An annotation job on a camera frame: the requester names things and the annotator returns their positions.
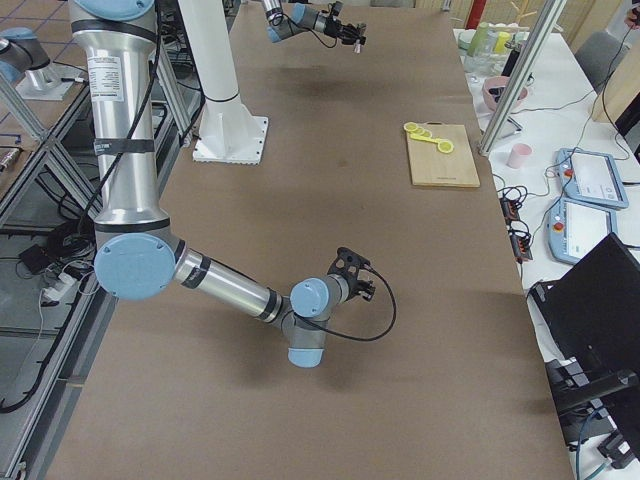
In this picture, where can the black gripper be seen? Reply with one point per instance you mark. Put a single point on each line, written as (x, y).
(356, 288)
(342, 29)

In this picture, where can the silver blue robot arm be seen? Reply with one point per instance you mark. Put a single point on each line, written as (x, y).
(137, 255)
(304, 18)

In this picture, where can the green plastic cup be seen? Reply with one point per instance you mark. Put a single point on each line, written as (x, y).
(478, 40)

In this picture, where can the yellow cup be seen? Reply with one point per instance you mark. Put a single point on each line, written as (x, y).
(500, 47)

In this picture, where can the pink plastic cup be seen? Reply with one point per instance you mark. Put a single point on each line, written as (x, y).
(519, 153)

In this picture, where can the yellow plastic spoon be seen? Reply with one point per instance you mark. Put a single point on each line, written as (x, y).
(432, 140)

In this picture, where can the bamboo cutting board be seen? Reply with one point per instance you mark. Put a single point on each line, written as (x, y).
(429, 167)

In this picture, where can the pink bowl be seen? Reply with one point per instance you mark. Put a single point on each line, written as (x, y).
(493, 89)

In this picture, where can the near teach pendant tablet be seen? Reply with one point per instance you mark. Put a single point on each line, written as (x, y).
(574, 228)

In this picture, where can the teach pendant tablet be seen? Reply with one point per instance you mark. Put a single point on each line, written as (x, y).
(574, 228)
(590, 177)

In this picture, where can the far teach pendant tablet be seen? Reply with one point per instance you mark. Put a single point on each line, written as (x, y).
(590, 177)

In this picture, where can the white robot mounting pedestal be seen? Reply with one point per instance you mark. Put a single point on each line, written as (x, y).
(228, 132)

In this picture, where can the aluminium frame post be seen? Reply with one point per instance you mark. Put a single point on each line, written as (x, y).
(536, 40)

